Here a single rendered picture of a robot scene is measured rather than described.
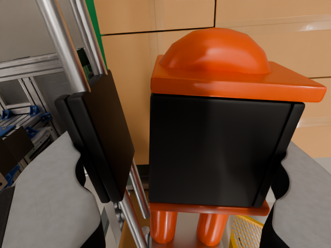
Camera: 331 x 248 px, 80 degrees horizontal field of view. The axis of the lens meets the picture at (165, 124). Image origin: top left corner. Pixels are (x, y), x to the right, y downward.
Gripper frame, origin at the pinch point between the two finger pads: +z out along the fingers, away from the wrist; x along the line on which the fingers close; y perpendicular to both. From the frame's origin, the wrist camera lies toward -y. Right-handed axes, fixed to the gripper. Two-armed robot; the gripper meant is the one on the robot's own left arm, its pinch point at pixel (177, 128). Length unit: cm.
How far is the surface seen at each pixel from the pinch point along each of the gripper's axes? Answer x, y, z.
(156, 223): -1.1, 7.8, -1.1
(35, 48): -83, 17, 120
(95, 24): -43, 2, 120
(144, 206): -2.2, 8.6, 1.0
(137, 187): -2.8, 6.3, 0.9
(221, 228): 3.9, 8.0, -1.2
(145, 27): -9, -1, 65
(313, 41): 50, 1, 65
